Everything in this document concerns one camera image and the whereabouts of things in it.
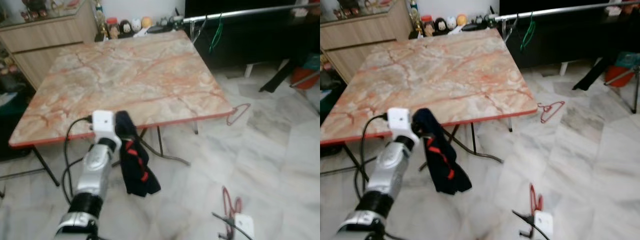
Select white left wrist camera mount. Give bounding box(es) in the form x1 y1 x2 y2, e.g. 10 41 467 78
91 110 122 146
387 107 420 146

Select light wooden cabinet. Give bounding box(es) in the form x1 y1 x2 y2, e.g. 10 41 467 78
320 0 416 83
0 0 101 91

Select silver metal clothes rack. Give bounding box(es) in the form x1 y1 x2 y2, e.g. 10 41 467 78
182 2 320 43
495 0 640 115

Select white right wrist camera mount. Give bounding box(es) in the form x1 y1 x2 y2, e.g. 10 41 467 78
234 213 255 240
532 210 554 240

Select long black garment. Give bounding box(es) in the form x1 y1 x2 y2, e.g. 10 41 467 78
572 52 618 92
259 55 301 94

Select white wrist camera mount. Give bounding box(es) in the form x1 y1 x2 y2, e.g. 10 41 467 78
91 110 122 146
234 213 255 240
532 210 554 240
387 107 420 146

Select green plastic clothes hanger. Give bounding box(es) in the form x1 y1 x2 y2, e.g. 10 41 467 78
209 14 224 55
520 12 537 52

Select black flat television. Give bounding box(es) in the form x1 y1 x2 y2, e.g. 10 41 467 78
499 0 640 13
185 0 320 12

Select red plastic clothes hanger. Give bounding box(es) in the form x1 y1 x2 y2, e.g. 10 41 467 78
221 186 243 240
529 183 546 213
226 103 252 127
537 101 566 124

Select black television console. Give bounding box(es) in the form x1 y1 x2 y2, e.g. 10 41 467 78
505 12 640 68
192 15 320 71

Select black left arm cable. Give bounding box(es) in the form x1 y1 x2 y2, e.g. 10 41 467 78
354 114 391 198
61 116 96 203

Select navy shirt with red trim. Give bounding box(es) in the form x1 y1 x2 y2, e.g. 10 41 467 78
114 110 162 197
412 107 472 196

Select red bucket with teal liner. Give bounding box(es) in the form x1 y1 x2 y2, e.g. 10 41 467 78
290 52 320 91
604 51 640 88

